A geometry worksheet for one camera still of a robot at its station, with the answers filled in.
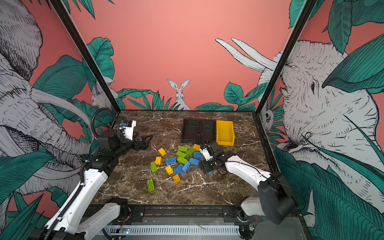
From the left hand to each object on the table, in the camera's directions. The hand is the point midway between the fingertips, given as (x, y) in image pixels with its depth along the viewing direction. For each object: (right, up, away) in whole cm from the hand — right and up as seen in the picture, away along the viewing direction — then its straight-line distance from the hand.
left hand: (145, 132), depth 74 cm
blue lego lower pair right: (+20, -22, +14) cm, 32 cm away
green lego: (0, -30, +8) cm, 31 cm away
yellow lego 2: (+10, -23, +13) cm, 29 cm away
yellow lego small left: (+2, -19, +17) cm, 25 cm away
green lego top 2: (+22, -14, +22) cm, 34 cm away
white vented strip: (+16, -47, -4) cm, 50 cm away
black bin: (+22, -1, +37) cm, 43 cm away
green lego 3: (+17, -19, +18) cm, 31 cm away
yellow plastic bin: (+47, -2, +32) cm, 57 cm away
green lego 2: (+16, -16, +21) cm, 31 cm away
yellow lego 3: (+26, -11, +24) cm, 37 cm away
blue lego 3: (+34, -25, +14) cm, 45 cm away
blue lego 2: (+25, -19, +18) cm, 36 cm away
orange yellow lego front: (+15, -27, +9) cm, 32 cm away
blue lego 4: (+27, -16, +21) cm, 38 cm away
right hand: (+30, -19, +11) cm, 37 cm away
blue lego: (+10, -19, +18) cm, 28 cm away
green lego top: (+17, -12, +24) cm, 32 cm away
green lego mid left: (0, -22, +16) cm, 27 cm away
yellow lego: (+4, -14, +21) cm, 26 cm away
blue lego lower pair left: (+15, -23, +16) cm, 32 cm away
